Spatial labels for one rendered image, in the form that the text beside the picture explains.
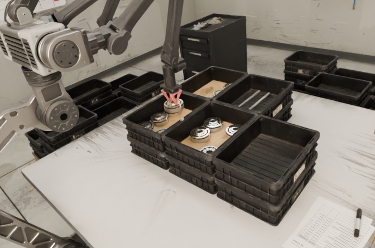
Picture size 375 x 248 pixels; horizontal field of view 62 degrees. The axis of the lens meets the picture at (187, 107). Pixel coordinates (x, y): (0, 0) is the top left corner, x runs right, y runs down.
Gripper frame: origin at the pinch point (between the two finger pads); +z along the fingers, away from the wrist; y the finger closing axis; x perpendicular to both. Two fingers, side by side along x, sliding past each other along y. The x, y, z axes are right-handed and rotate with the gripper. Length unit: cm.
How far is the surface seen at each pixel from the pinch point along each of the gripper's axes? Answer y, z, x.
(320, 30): 88, 53, -329
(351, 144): -68, 29, -58
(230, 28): 95, 8, -153
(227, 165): -49, 8, 14
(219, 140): -25.7, 16.9, -6.1
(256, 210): -61, 27, 11
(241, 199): -54, 25, 12
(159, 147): -7.1, 16.5, 17.5
